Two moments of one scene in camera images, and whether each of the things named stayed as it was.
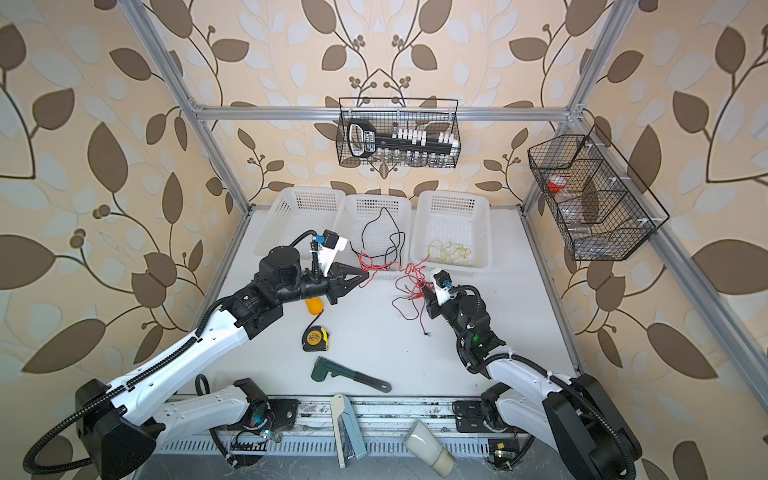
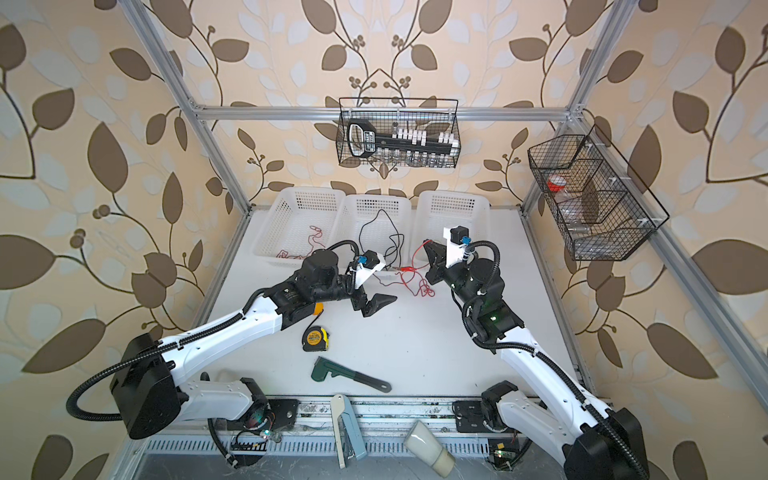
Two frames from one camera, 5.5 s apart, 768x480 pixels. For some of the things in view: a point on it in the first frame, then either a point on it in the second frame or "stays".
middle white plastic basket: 377,228 stays
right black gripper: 431,297 to 439,251
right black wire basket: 599,204 stays
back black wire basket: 419,133 stays
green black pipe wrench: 324,367 stays
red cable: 409,306 to 406,268
